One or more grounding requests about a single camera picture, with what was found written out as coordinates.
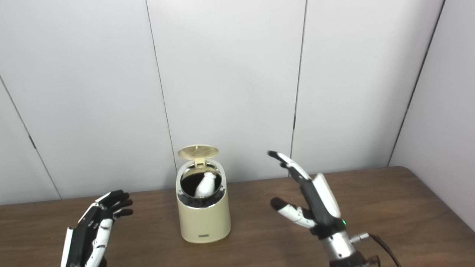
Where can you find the cream-colored lidded bin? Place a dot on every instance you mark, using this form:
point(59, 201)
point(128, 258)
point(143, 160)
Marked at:
point(204, 220)

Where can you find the black wall seam clip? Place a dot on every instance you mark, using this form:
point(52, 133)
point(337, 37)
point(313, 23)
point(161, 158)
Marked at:
point(294, 122)
point(32, 142)

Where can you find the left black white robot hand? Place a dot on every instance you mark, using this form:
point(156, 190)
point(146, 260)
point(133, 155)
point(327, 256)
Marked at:
point(79, 241)

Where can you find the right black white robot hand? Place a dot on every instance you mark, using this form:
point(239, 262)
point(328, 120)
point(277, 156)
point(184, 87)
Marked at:
point(323, 207)

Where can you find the small white plastic bottle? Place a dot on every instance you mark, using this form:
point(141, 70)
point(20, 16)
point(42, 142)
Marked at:
point(206, 185)

